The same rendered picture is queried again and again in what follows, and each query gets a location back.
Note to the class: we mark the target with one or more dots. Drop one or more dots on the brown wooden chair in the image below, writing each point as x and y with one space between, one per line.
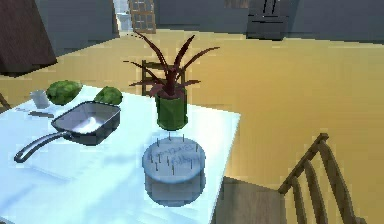
3 102
146 78
253 203

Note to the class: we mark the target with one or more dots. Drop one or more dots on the white dining table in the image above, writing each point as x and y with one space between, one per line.
100 166

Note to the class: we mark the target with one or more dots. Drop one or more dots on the grey square frying pan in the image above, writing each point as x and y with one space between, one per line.
88 121

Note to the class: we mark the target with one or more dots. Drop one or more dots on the dark brown cupboard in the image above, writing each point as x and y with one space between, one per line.
21 36

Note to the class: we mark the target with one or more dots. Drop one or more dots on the white cup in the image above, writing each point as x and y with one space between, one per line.
40 99

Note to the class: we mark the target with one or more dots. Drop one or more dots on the red plant in green pot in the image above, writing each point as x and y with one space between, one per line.
171 110

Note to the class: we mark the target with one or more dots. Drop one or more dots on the green lettuce head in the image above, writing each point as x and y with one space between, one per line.
109 95
63 91

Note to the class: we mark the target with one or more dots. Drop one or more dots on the white birthday cake with candles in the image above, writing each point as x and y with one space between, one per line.
175 173

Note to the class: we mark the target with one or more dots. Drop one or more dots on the grey table knife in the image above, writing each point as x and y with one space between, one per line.
40 114

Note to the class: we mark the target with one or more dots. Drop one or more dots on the brown lattice room door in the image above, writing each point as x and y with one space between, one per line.
142 15

